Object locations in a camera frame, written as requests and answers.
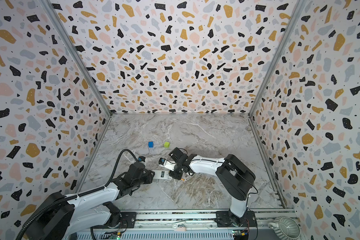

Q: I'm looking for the aluminium mounting rail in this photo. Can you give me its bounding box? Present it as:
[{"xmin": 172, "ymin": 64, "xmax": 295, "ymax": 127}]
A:
[{"xmin": 46, "ymin": 208, "xmax": 298, "ymax": 240}]

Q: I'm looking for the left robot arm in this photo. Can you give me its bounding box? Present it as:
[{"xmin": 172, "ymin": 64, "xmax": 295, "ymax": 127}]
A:
[{"xmin": 16, "ymin": 162, "xmax": 155, "ymax": 240}]

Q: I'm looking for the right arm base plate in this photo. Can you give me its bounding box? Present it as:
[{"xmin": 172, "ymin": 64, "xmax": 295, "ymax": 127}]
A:
[{"xmin": 214, "ymin": 210, "xmax": 257, "ymax": 228}]

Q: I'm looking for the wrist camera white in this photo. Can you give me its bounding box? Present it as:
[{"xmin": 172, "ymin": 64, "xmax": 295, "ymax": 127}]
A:
[
  {"xmin": 138, "ymin": 156, "xmax": 146, "ymax": 162},
  {"xmin": 159, "ymin": 158, "xmax": 176, "ymax": 171}
]

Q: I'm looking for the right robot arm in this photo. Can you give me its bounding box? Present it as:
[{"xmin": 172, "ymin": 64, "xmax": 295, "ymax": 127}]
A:
[{"xmin": 159, "ymin": 148, "xmax": 258, "ymax": 227}]

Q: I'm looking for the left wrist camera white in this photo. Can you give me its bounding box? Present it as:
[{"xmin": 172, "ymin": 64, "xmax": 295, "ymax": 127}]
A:
[{"xmin": 138, "ymin": 156, "xmax": 146, "ymax": 162}]

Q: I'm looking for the white red remote control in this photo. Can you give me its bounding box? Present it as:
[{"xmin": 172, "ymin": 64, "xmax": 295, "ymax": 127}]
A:
[{"xmin": 153, "ymin": 170, "xmax": 172, "ymax": 180}]

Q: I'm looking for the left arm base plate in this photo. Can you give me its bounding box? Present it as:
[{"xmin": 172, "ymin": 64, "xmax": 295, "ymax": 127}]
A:
[{"xmin": 94, "ymin": 212, "xmax": 137, "ymax": 230}]

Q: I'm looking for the black corrugated cable conduit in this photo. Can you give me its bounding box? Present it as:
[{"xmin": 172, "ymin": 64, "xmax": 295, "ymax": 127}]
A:
[{"xmin": 15, "ymin": 148, "xmax": 139, "ymax": 240}]

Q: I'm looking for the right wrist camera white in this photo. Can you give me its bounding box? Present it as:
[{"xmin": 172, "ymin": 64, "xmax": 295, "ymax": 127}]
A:
[{"xmin": 159, "ymin": 158, "xmax": 176, "ymax": 171}]

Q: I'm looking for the white ribbed fan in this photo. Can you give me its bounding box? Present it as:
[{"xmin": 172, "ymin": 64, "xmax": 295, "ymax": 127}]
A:
[{"xmin": 268, "ymin": 217, "xmax": 301, "ymax": 240}]

